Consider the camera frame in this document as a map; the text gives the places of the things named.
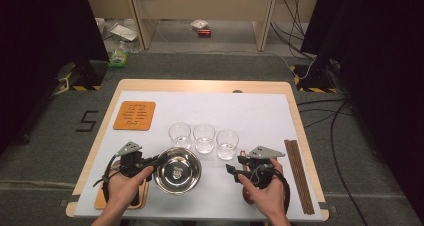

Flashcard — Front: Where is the black stand base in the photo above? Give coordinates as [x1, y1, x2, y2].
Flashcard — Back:
[289, 60, 339, 94]
[57, 57, 109, 92]

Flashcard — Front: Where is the black power cable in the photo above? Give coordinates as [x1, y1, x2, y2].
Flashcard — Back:
[269, 0, 306, 60]
[280, 0, 316, 61]

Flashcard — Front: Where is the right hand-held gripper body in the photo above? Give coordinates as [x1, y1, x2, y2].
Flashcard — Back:
[247, 145, 286, 189]

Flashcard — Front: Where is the wooden coaster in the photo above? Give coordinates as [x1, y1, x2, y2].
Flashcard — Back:
[113, 100, 157, 131]
[94, 179, 150, 210]

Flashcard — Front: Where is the white crumpled bag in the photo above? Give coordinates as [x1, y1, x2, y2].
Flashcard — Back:
[190, 19, 210, 31]

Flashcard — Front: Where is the bundle of wooden chopsticks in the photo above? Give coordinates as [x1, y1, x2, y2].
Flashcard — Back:
[283, 139, 316, 216]

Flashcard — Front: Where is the stainless steel bowl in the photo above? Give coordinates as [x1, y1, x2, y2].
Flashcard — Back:
[153, 147, 203, 196]

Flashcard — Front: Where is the long black floor cable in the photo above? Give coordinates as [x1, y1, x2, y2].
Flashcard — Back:
[329, 99, 369, 226]

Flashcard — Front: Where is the black curtain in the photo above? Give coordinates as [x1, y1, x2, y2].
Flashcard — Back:
[0, 0, 112, 154]
[299, 0, 424, 217]

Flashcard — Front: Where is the white flat box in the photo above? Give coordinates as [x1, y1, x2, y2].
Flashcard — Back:
[109, 21, 139, 43]

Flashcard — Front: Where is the clear glass cup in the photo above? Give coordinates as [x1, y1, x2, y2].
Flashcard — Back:
[215, 129, 240, 161]
[192, 123, 217, 155]
[168, 121, 193, 151]

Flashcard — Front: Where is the white floor cable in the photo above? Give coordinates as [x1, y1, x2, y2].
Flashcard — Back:
[146, 47, 316, 82]

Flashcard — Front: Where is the green wet wipes packet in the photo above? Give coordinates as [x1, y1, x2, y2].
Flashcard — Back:
[106, 48, 131, 69]

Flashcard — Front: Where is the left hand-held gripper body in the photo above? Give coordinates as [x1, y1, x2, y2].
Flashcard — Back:
[115, 140, 145, 178]

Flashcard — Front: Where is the person's left hand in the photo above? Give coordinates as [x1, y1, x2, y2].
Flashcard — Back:
[107, 166, 155, 215]

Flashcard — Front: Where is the person's right hand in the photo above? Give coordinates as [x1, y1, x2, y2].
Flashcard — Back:
[238, 158, 285, 220]

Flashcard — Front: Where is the short white cable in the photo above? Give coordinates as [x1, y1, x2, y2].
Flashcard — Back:
[53, 77, 70, 96]

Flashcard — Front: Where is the beige wooden desk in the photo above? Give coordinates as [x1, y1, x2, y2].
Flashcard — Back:
[124, 0, 279, 53]

